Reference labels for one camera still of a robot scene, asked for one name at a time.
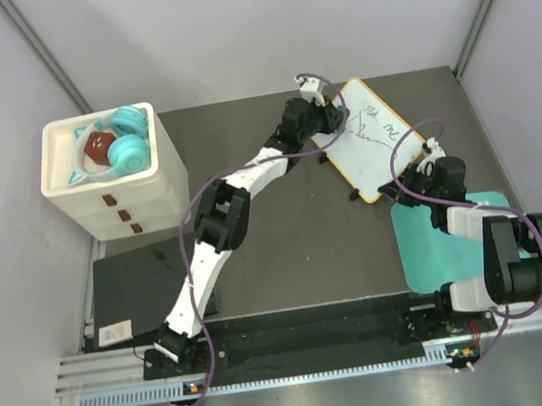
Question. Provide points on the grey slotted cable duct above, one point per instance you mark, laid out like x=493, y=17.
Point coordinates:
x=184, y=391

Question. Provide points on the dark red cube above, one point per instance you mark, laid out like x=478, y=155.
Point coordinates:
x=97, y=146

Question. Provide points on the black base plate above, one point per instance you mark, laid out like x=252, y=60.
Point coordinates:
x=311, y=339

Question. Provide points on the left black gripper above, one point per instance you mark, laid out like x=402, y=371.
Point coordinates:
x=333, y=118

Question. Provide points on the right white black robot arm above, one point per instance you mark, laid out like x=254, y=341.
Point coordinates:
x=511, y=240

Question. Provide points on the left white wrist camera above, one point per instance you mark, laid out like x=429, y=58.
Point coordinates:
x=311, y=89

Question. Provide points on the white drawer unit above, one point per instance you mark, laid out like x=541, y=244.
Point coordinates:
x=151, y=200

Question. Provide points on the teal cat ear headphones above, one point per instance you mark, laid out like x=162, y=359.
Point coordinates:
x=129, y=154

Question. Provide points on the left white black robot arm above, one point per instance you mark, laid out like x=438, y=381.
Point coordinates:
x=222, y=218

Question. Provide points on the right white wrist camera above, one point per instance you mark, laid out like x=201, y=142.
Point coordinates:
x=432, y=150

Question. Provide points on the teal cutting board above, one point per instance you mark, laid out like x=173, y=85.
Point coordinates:
x=432, y=257

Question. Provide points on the yellow framed whiteboard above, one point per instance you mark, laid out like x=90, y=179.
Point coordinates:
x=377, y=143

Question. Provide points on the black box with label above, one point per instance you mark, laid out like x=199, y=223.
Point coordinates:
x=134, y=292

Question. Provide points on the aluminium frame rail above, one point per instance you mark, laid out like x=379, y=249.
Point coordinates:
x=100, y=371

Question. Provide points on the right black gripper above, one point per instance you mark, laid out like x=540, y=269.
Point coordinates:
x=396, y=191

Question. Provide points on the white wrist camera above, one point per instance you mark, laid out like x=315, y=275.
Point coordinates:
x=311, y=89
x=432, y=150

